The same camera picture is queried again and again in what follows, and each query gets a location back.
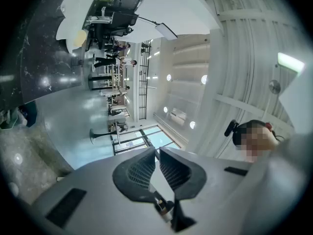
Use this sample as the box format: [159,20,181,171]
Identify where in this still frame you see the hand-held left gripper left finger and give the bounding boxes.
[112,146,157,203]

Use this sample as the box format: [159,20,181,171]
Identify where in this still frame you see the black office chair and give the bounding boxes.
[94,23,134,50]

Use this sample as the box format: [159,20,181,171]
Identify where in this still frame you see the rectangular ceiling light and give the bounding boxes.
[277,52,306,73]

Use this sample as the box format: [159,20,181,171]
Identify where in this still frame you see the black grid railing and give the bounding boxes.
[138,39,154,120]

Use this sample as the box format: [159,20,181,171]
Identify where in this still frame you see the black head-mounted camera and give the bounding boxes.
[224,119,239,137]

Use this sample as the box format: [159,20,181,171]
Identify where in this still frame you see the white wall air conditioner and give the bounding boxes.
[170,108,186,126]

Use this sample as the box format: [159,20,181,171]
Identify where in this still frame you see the dark teal bin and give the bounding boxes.
[18,101,38,128]

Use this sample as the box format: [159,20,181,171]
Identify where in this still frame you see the person's head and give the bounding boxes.
[232,119,281,163]

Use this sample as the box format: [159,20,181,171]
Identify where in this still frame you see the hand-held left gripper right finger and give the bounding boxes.
[158,146,208,233]

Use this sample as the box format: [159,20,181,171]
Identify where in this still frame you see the person's grey shirt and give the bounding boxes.
[251,133,309,230]

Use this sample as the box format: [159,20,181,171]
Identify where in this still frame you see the white metal frame cart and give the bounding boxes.
[85,6,113,25]

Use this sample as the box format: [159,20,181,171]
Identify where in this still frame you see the glass window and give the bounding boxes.
[111,125,186,156]

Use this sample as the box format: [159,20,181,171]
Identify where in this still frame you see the wooden shelf rack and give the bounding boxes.
[105,65,128,88]

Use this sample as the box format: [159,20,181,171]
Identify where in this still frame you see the black pillar with round base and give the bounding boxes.
[88,73,113,92]
[89,128,118,145]

